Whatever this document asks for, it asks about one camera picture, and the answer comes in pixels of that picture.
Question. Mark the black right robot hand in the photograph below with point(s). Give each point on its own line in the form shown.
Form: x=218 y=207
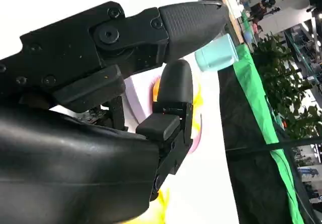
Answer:
x=63 y=163

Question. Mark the orange white toy bread roll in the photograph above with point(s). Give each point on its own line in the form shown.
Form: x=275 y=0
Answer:
x=156 y=89

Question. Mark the lilac plate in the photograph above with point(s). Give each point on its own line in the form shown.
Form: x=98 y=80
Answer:
x=135 y=95

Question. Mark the black table skirt cloth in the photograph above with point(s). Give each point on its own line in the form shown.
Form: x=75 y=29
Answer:
x=246 y=171

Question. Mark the pale green mug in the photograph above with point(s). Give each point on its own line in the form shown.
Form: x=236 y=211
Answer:
x=216 y=55

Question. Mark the green cloth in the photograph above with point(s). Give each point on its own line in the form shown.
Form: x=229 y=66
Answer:
x=254 y=83

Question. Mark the black bar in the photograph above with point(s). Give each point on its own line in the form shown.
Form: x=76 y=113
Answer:
x=276 y=145

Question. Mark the wooden desk edge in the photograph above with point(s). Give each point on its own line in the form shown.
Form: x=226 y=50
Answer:
x=232 y=25

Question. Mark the green leafy plant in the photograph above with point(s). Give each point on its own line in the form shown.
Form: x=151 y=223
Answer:
x=276 y=78

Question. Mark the person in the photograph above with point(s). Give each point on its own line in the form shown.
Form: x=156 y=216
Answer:
x=256 y=27

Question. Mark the metal rack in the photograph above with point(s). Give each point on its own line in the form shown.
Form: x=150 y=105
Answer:
x=304 y=53

